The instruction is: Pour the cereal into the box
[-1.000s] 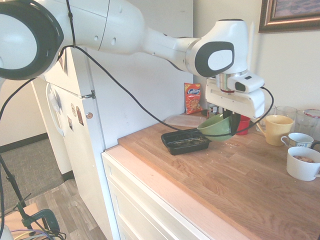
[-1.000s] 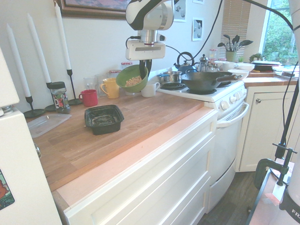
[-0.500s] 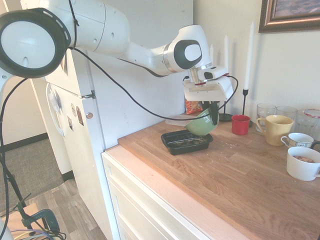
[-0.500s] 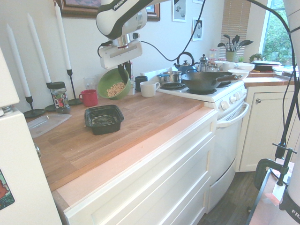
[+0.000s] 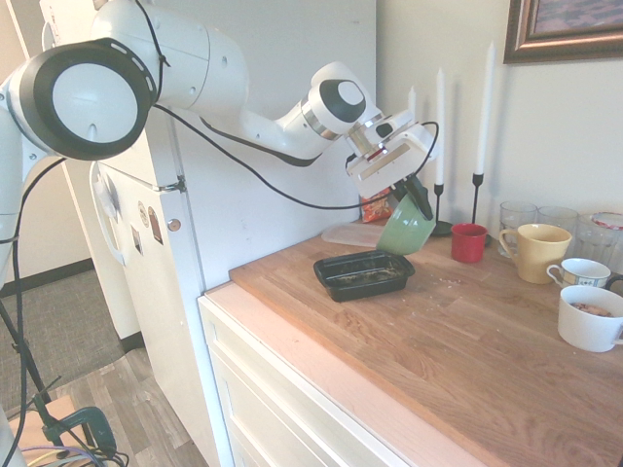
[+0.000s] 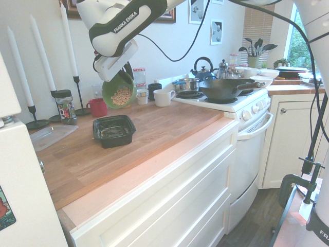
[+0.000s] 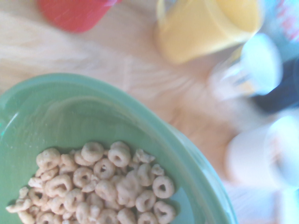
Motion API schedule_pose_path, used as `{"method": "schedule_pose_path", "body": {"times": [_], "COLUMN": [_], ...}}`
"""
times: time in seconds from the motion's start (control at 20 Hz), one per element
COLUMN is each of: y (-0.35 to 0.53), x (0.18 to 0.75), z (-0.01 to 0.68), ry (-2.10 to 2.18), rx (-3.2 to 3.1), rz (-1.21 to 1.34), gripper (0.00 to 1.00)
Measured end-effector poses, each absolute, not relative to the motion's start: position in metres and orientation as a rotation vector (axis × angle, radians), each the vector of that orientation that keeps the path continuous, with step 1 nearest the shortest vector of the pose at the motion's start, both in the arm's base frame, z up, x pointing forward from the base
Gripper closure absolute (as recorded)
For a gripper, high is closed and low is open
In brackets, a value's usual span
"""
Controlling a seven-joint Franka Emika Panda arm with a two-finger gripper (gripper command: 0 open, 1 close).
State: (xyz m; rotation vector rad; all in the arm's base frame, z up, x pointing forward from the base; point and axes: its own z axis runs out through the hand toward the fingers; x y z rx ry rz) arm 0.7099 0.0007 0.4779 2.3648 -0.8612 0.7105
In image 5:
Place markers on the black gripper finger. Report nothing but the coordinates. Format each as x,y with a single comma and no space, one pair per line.
421,199
399,189

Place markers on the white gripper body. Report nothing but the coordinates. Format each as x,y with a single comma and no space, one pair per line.
389,168

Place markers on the green ceramic bowl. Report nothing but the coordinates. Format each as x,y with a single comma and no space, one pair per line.
404,233

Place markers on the orange snack bag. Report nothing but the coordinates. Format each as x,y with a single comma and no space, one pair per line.
377,209

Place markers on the black candle holder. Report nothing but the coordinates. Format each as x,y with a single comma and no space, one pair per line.
440,227
479,194

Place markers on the red mug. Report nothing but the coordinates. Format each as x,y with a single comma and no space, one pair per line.
468,243

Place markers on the clear plastic container lid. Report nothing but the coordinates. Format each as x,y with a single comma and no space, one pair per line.
348,233

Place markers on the black plastic food container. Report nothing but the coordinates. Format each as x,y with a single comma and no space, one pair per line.
362,273

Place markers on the clear drinking glass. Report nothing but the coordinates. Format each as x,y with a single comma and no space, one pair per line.
557,216
518,214

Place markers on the yellow mug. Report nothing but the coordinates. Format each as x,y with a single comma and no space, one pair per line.
540,253

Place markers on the white refrigerator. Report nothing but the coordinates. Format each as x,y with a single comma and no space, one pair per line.
272,73

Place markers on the white patterned tea cup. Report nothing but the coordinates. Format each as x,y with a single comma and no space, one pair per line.
579,273

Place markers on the clear drinking glasses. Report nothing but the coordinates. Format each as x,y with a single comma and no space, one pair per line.
596,243

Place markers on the large plain white cup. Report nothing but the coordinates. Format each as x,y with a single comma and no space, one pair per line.
584,326

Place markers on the dark red fridge magnet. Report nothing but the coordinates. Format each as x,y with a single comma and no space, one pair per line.
155,224

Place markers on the white drawer cabinet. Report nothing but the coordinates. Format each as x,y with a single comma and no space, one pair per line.
272,399

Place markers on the round fridge magnet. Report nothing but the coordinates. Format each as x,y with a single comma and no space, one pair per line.
143,214

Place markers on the dark green clamp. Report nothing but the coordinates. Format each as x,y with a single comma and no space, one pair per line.
92,423

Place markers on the robot mounting table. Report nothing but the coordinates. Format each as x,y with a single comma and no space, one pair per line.
34,413

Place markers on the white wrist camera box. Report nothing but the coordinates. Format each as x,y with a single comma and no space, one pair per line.
384,129

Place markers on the dark wood picture frame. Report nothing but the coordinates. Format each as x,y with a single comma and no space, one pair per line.
516,34

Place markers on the black camera stand pole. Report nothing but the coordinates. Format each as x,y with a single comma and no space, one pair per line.
29,360

